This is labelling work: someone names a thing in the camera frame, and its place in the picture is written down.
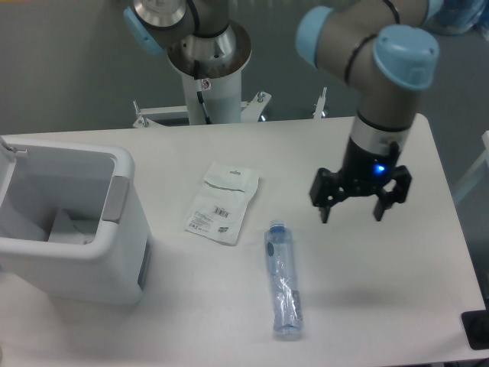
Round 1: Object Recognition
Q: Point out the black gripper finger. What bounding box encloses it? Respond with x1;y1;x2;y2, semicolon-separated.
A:
373;165;412;222
309;167;344;223

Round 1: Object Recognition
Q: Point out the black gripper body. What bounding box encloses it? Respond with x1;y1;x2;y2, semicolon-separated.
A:
335;138;400;199

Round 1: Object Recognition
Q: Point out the white trash can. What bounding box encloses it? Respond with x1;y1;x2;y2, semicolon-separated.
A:
1;136;151;304

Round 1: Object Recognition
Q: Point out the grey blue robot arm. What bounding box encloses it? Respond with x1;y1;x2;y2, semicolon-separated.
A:
123;1;442;220

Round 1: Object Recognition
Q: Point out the clear plastic water bottle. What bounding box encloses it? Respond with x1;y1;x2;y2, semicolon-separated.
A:
264;219;303;342

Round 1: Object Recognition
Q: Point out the white plastic package bag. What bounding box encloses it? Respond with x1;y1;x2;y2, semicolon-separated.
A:
184;161;259;245

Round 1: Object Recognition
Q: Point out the black device at table edge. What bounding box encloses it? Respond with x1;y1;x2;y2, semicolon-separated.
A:
461;310;488;350

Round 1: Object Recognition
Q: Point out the blue plastic bag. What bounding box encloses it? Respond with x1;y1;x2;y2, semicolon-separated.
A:
423;0;488;36

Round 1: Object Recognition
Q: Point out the white pedestal base frame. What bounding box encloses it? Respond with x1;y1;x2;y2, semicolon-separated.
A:
131;86;329;129

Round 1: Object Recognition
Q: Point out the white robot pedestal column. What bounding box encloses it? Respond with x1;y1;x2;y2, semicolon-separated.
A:
180;71;241;125

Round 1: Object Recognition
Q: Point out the black cable on pedestal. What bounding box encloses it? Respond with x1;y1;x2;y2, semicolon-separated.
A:
192;60;213;125

